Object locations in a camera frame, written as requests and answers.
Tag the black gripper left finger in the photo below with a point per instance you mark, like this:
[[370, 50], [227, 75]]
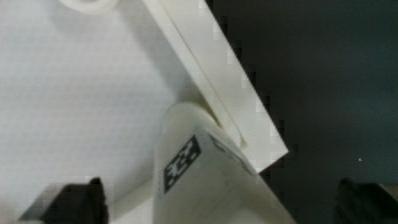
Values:
[[75, 206]]

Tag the white desk leg with tag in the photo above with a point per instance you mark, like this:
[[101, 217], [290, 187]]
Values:
[[210, 190]]

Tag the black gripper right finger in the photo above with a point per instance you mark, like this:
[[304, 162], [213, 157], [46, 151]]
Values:
[[366, 203]]

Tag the white desk tabletop panel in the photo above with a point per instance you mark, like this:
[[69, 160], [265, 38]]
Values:
[[91, 79]]

